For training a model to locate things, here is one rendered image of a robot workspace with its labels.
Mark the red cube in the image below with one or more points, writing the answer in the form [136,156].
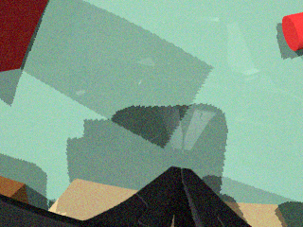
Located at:
[18,19]

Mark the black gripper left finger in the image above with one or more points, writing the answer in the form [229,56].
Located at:
[152,206]

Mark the orange square block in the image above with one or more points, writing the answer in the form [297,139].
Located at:
[16,190]

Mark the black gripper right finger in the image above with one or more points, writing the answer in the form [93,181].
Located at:
[199,206]

